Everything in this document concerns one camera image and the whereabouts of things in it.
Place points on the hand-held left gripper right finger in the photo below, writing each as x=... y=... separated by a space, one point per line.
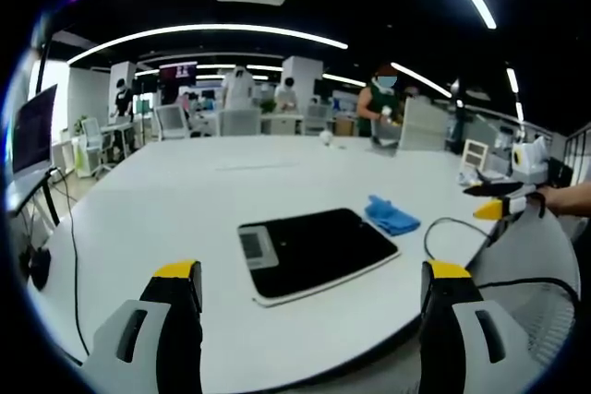
x=454 y=320

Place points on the white mesh office chair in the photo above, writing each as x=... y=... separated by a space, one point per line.
x=526 y=292

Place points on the black digital scale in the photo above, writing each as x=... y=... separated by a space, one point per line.
x=318 y=253

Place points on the blue cleaning cloth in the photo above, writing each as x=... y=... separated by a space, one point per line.
x=391 y=217

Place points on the black adapter on floor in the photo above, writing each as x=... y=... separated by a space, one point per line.
x=39 y=267

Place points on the dark monitor screen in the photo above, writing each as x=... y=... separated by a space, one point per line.
x=31 y=135

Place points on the grey desk partition panel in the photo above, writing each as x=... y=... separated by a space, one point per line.
x=422 y=131

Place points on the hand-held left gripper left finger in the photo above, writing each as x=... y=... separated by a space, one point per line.
x=172 y=320

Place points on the person's right hand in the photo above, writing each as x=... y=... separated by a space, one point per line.
x=556 y=200

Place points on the small white framed stand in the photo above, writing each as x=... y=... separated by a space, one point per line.
x=474 y=154

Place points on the small white object on table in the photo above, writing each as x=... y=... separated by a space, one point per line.
x=327 y=137

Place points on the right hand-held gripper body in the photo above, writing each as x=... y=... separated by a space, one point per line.
x=531 y=158

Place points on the curved ceiling light strip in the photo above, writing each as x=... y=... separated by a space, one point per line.
x=208 y=36

